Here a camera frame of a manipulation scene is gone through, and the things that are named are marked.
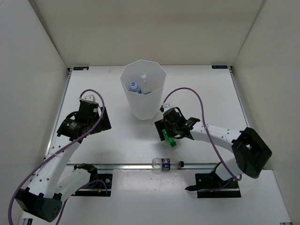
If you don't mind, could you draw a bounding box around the dark corner label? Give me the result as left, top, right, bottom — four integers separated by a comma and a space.
73, 67, 89, 71
211, 65, 228, 69

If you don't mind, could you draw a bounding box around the right dark corner label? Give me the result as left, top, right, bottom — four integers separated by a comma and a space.
211, 65, 228, 69

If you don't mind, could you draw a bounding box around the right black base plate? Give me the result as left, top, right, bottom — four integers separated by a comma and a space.
185, 173, 241, 199

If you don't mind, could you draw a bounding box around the Pepsi label clear bottle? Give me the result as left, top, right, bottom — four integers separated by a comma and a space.
151, 158, 185, 172

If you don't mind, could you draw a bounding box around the green plastic bottle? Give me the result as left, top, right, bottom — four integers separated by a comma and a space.
162, 129, 177, 147

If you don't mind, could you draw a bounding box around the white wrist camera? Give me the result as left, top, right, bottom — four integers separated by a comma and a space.
159, 103, 173, 113
79, 95, 96, 103

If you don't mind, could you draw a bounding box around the left dark corner label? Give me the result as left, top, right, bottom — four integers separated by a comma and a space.
73, 67, 89, 71

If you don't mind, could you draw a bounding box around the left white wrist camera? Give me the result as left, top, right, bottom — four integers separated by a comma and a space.
79, 95, 96, 103

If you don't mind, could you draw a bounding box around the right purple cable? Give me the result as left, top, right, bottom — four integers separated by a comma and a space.
161, 87, 243, 182

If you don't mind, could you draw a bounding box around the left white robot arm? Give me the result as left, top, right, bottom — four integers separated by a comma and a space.
13, 96, 111, 222

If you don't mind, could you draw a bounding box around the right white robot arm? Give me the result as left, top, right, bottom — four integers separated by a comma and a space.
154, 107, 272, 188

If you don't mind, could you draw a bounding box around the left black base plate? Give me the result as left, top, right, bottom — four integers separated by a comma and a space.
72, 170, 113, 197

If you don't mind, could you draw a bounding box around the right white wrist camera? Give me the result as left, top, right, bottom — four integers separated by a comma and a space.
159, 103, 173, 113

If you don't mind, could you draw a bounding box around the blue label clear bottle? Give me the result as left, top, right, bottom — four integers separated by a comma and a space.
128, 82, 142, 94

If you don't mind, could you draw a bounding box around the aluminium table rail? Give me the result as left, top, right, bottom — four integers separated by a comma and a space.
67, 163, 221, 170

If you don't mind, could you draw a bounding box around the white octagonal plastic bin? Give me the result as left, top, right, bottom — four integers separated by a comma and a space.
120, 60, 166, 120

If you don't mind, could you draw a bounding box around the green label clear bottle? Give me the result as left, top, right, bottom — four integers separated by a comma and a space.
140, 75, 152, 95

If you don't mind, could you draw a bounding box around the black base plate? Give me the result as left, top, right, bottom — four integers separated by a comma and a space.
185, 173, 241, 199
72, 170, 113, 197

